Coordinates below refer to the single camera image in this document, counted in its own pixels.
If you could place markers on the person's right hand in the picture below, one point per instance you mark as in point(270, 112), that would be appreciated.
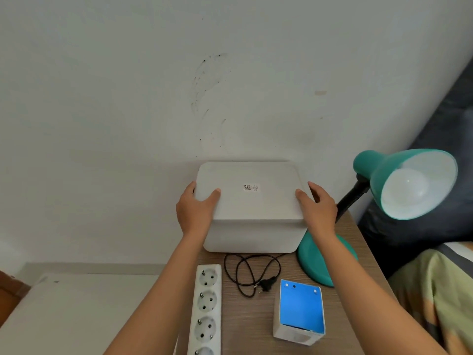
point(321, 216)

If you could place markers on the person's left hand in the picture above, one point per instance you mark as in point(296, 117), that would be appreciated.
point(194, 216)

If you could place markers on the person's left thumb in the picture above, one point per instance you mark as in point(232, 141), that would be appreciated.
point(211, 199)

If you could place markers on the person's right thumb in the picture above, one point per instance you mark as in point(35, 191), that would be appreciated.
point(303, 201)

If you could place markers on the white plastic storage box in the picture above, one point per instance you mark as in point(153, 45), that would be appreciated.
point(255, 214)

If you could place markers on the person's left forearm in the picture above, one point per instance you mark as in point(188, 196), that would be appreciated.
point(162, 299)

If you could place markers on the person's right forearm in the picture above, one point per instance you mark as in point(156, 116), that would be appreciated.
point(364, 299)

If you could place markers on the teal desk lamp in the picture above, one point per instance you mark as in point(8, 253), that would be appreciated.
point(375, 170)

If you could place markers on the white light bulb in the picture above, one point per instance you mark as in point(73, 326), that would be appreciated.
point(406, 190)

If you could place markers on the blue and white carton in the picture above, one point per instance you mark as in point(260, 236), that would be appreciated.
point(301, 308)

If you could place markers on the white power strip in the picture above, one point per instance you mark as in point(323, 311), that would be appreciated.
point(207, 310)

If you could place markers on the green striped blanket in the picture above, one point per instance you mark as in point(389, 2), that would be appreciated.
point(436, 292)

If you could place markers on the brown wooden furniture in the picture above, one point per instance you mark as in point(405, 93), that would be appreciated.
point(11, 292)

